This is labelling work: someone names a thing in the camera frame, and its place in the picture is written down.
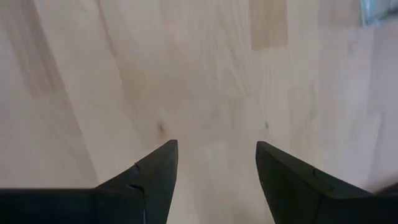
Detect clear glass vase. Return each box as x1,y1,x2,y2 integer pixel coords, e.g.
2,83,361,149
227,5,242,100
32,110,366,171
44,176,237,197
360,0,398,27

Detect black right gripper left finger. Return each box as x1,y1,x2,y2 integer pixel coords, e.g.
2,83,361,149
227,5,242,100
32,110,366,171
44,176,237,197
0,139,179,224

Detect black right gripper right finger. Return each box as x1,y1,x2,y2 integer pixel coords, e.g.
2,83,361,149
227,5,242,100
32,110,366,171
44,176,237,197
255,141,398,224

